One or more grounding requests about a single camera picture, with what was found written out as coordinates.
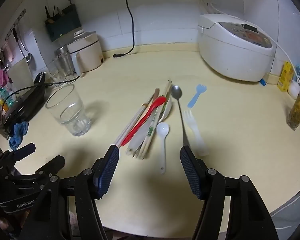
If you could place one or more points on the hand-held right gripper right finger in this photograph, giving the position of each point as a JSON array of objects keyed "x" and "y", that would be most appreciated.
[{"x": 189, "y": 172}]

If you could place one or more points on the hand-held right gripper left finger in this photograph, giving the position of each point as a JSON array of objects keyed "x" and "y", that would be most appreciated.
[{"x": 107, "y": 172}]

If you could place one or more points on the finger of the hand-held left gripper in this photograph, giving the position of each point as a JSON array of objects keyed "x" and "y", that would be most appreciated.
[
  {"x": 52, "y": 163},
  {"x": 22, "y": 151}
]

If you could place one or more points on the white plastic fork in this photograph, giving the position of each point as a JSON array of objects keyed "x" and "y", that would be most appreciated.
[{"x": 197, "y": 137}]

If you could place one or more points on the clear glass tumbler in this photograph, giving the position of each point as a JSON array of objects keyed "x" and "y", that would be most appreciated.
[{"x": 72, "y": 122}]

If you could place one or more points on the white chopsticks pair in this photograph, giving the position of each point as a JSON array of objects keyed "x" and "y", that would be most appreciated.
[{"x": 130, "y": 127}]

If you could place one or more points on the small white plastic spoon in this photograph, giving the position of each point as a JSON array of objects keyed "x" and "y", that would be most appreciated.
[{"x": 163, "y": 130}]

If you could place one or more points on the paper-wrapped disposable chopsticks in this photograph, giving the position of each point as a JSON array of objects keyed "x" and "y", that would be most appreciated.
[{"x": 150, "y": 132}]

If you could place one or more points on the red plastic spoon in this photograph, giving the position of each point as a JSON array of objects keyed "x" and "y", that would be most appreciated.
[{"x": 145, "y": 120}]

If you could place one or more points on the blue plastic spork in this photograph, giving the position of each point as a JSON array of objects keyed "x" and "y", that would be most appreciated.
[{"x": 196, "y": 97}]

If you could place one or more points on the long metal spoon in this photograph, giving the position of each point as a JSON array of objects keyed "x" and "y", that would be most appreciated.
[{"x": 177, "y": 92}]

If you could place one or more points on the blue cloth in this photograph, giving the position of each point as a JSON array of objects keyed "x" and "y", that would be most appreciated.
[{"x": 18, "y": 132}]

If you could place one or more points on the black electric griddle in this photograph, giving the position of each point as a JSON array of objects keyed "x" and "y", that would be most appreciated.
[{"x": 22, "y": 105}]

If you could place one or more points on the orange bottle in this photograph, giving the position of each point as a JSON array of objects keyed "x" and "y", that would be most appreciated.
[{"x": 3, "y": 106}]

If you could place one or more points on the green dish soap bottle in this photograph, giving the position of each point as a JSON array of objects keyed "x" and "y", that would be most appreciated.
[{"x": 5, "y": 95}]

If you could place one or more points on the pink cloth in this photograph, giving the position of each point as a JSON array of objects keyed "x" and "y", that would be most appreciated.
[{"x": 1, "y": 76}]

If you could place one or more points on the small clear glass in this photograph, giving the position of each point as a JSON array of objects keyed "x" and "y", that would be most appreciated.
[{"x": 55, "y": 72}]

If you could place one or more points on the tall glass mug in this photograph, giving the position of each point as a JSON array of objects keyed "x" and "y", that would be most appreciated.
[{"x": 65, "y": 62}]

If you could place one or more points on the pink hanging scrubber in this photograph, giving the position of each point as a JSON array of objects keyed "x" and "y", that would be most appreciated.
[{"x": 10, "y": 51}]

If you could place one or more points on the blue clip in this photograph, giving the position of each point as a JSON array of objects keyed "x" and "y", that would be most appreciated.
[{"x": 262, "y": 82}]

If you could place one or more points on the beige electric pot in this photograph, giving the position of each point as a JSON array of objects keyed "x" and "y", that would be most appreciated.
[{"x": 90, "y": 52}]

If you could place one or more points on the white rice cooker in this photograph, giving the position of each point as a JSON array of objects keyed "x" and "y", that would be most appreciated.
[{"x": 229, "y": 55}]

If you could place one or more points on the glass jar of tea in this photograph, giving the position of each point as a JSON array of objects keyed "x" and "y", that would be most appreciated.
[{"x": 297, "y": 110}]

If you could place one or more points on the small white bottle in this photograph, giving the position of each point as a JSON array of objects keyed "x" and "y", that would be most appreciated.
[{"x": 293, "y": 90}]

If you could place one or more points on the yellow box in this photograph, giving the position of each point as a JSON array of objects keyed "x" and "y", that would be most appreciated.
[{"x": 286, "y": 76}]

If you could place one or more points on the wall hook rail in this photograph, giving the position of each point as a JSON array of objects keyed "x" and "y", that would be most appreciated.
[{"x": 15, "y": 21}]

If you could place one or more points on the dark green wall utensil holder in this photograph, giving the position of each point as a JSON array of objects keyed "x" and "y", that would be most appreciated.
[{"x": 65, "y": 27}]

